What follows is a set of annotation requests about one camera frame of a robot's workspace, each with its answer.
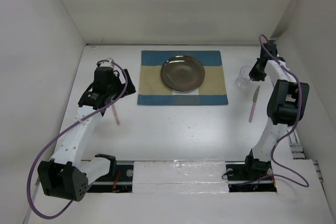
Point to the clear drinking glass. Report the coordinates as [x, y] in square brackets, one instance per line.
[243, 78]

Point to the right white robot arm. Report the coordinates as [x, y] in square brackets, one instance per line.
[285, 108]

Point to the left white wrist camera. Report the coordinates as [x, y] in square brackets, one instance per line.
[106, 63]

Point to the aluminium side rail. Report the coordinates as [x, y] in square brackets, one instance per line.
[295, 146]

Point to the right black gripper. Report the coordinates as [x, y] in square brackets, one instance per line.
[254, 76]

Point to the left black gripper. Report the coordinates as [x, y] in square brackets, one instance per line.
[130, 88]

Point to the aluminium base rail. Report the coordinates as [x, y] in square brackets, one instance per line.
[171, 177]

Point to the dark brown ceramic plate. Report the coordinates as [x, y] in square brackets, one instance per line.
[183, 73]

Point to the blue and beige placemat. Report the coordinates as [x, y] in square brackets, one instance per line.
[153, 91]

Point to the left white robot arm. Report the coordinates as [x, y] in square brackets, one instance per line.
[64, 175]

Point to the pink handled knife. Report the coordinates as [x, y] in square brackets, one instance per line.
[255, 97]

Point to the pink handled fork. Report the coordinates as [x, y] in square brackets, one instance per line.
[115, 115]

